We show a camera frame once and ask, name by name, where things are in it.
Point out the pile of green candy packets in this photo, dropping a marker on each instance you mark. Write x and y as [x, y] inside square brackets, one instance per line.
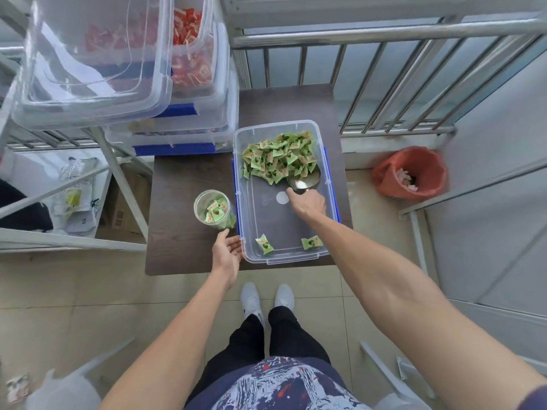
[273, 157]

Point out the white metal frame piece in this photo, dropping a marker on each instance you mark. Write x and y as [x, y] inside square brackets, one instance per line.
[406, 369]

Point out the metal scoop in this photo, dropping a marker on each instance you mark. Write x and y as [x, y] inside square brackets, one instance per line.
[303, 183]

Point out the person's grey shoe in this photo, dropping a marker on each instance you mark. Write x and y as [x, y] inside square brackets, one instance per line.
[251, 301]
[284, 296]

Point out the black trousers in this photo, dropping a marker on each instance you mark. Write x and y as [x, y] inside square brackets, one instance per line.
[243, 350]

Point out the clear plastic cup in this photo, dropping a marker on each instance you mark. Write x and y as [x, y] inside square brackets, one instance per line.
[200, 217]

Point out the red waste bin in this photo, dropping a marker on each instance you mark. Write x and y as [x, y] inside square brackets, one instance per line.
[389, 179]

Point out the person's left hand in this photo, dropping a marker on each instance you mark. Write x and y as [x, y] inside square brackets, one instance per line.
[226, 256]

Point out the green candy packets batch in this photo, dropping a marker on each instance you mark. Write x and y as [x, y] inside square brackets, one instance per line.
[216, 211]

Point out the cardboard box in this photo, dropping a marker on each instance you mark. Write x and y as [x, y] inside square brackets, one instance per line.
[119, 217]

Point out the green candy packet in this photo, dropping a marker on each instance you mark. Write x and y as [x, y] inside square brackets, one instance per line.
[312, 242]
[264, 244]

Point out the white plastic bag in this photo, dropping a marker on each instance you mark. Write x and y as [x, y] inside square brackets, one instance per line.
[60, 394]

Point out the heap of red candy packets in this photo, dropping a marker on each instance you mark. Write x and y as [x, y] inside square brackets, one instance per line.
[188, 29]

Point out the person's left grey shoe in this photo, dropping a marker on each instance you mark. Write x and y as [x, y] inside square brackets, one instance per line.
[251, 301]

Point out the person's right hand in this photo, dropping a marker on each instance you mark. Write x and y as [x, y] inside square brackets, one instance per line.
[310, 207]

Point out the person's left forearm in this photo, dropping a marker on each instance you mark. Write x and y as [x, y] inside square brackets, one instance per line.
[171, 354]

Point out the small printed packet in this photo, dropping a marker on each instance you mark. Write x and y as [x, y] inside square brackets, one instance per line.
[18, 388]

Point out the clear bin with green candies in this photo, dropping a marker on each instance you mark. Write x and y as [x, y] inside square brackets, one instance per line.
[273, 222]

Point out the navy printed shirt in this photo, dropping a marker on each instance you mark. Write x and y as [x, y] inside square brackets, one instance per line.
[273, 388]

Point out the person's right grey shoe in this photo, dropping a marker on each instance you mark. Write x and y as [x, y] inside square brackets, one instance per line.
[284, 296]

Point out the grey metal shelf rack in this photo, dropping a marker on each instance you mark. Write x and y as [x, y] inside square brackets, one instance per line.
[121, 187]

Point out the person's right forearm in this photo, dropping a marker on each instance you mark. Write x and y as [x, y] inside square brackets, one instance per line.
[406, 303]

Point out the black bag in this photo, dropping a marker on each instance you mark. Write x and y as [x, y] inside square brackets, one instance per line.
[21, 213]

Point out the grey metal rack frame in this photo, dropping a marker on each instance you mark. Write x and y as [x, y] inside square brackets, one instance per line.
[470, 188]

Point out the frosted glass window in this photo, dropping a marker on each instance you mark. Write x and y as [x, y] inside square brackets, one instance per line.
[342, 12]

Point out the clear plastic bin lid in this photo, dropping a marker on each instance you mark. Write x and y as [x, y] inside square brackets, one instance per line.
[107, 98]

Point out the steel railing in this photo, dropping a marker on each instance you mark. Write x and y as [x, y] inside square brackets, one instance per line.
[384, 33]

